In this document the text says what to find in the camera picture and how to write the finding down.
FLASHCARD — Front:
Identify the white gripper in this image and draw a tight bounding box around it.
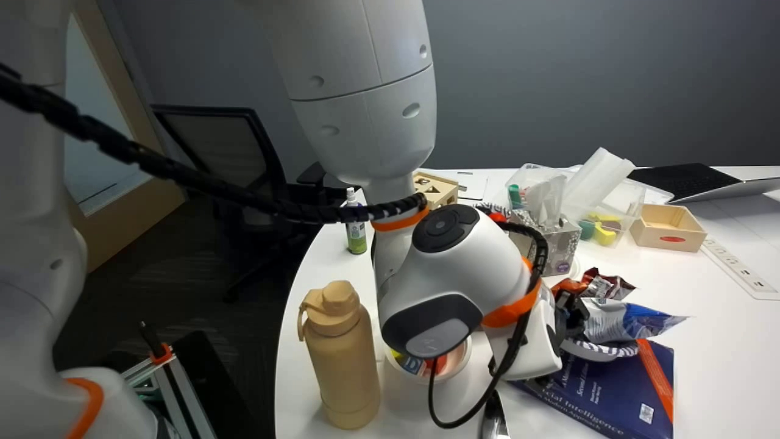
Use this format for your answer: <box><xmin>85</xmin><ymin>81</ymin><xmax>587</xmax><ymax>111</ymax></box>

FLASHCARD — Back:
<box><xmin>485</xmin><ymin>289</ymin><xmax>562</xmax><ymax>380</ymax></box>

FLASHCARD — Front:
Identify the robot base stand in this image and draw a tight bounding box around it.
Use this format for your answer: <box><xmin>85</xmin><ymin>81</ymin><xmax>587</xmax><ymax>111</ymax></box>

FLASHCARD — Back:
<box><xmin>98</xmin><ymin>320</ymin><xmax>254</xmax><ymax>439</ymax></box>

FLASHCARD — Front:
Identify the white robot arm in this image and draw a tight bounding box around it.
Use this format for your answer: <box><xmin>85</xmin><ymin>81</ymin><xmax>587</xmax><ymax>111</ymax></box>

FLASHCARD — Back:
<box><xmin>0</xmin><ymin>0</ymin><xmax>562</xmax><ymax>439</ymax></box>

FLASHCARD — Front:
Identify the white bowl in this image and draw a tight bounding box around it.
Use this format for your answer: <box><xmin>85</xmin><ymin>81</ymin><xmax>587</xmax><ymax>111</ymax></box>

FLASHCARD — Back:
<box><xmin>385</xmin><ymin>339</ymin><xmax>473</xmax><ymax>382</ymax></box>

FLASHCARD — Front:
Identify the blue textbook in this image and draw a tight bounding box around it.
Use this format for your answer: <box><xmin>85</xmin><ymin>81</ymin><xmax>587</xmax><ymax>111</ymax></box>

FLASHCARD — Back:
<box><xmin>519</xmin><ymin>355</ymin><xmax>672</xmax><ymax>439</ymax></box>

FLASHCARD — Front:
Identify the yellow tape roll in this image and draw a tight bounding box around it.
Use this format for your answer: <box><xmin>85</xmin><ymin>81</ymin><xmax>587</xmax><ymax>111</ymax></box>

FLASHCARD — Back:
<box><xmin>594</xmin><ymin>222</ymin><xmax>618</xmax><ymax>247</ymax></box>

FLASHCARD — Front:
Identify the clear plastic container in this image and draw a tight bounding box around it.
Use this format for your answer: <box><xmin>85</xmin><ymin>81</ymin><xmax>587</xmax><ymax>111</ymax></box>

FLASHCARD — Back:
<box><xmin>580</xmin><ymin>181</ymin><xmax>645</xmax><ymax>244</ymax></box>

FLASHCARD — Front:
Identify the green marker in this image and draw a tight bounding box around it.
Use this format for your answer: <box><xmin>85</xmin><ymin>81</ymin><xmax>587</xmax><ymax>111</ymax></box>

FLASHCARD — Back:
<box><xmin>506</xmin><ymin>182</ymin><xmax>522</xmax><ymax>210</ymax></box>

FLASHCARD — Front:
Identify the small wooden tray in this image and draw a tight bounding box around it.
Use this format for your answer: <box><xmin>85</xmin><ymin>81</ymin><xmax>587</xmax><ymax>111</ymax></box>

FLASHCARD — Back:
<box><xmin>631</xmin><ymin>204</ymin><xmax>707</xmax><ymax>250</ymax></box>

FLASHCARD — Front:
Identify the wooden shape sorter cube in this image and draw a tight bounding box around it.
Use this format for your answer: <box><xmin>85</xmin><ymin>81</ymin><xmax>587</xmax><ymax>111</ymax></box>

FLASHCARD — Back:
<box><xmin>412</xmin><ymin>171</ymin><xmax>457</xmax><ymax>210</ymax></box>

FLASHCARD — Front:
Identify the clear plastic bag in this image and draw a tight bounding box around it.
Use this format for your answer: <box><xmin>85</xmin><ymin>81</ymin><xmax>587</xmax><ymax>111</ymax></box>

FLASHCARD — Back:
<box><xmin>561</xmin><ymin>149</ymin><xmax>634</xmax><ymax>219</ymax></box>

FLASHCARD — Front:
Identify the tan insulated water bottle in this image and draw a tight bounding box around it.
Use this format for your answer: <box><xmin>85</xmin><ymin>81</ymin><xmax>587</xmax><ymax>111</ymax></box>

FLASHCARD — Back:
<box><xmin>297</xmin><ymin>281</ymin><xmax>380</xmax><ymax>430</ymax></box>

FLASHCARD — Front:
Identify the blue spray bottle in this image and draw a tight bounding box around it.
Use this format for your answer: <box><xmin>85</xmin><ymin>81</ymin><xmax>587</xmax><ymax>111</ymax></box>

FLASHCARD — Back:
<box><xmin>345</xmin><ymin>188</ymin><xmax>368</xmax><ymax>253</ymax></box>

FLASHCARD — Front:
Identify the white ruler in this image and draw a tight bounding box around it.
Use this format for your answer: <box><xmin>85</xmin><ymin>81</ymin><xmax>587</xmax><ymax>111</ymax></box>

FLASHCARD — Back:
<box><xmin>702</xmin><ymin>238</ymin><xmax>780</xmax><ymax>299</ymax></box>

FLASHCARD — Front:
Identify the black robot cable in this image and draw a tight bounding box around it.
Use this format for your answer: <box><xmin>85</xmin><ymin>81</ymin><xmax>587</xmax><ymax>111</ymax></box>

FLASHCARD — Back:
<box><xmin>0</xmin><ymin>60</ymin><xmax>551</xmax><ymax>431</ymax></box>

